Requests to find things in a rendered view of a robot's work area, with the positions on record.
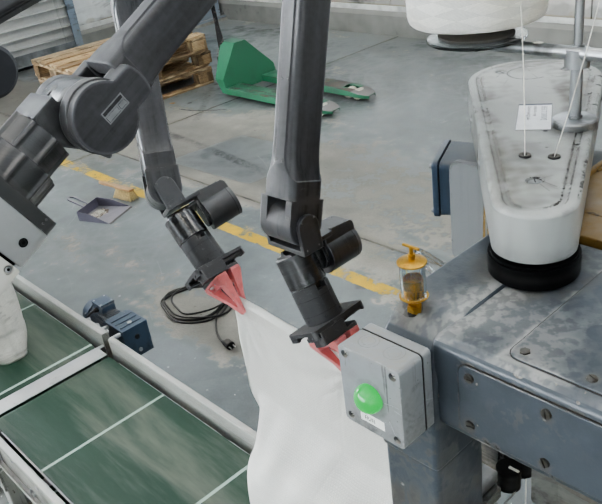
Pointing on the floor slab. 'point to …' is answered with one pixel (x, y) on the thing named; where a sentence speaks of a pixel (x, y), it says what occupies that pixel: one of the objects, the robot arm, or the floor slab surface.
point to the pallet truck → (245, 70)
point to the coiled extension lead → (196, 316)
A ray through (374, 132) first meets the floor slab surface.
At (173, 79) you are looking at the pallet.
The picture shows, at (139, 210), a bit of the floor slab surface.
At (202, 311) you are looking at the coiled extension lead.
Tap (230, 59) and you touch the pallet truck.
